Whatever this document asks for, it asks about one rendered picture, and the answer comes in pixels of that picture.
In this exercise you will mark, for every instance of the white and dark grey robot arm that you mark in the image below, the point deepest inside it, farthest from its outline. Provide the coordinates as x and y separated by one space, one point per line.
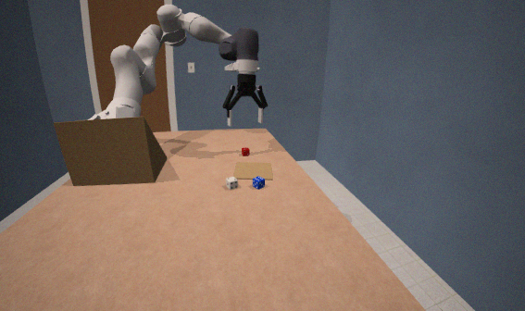
242 46

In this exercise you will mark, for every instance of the white die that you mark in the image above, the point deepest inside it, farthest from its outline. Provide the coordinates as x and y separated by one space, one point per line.
231 183

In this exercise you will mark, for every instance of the blue die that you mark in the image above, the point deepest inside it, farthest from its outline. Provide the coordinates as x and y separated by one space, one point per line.
258 182

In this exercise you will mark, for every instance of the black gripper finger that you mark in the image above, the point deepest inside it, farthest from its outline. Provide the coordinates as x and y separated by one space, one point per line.
261 104
229 104

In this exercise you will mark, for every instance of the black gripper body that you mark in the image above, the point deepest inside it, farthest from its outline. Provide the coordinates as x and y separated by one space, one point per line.
243 82

